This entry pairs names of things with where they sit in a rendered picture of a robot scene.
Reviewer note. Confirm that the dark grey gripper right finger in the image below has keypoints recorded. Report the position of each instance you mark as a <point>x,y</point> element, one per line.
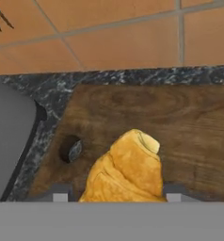
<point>176,191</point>

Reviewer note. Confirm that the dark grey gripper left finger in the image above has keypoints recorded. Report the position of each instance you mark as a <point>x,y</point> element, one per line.
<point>61,192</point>

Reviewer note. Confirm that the golden brown croissant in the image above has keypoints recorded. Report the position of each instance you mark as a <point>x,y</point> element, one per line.
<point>129,172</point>

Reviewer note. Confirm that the dark wooden cutting board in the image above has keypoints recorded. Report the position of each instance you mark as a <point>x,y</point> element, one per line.
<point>154,125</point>

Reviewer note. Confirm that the grey sink basin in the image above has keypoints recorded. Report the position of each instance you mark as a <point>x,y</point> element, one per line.
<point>7,141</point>

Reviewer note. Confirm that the dark thin utensil prongs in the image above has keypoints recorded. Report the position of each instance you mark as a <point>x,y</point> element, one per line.
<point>1,15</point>

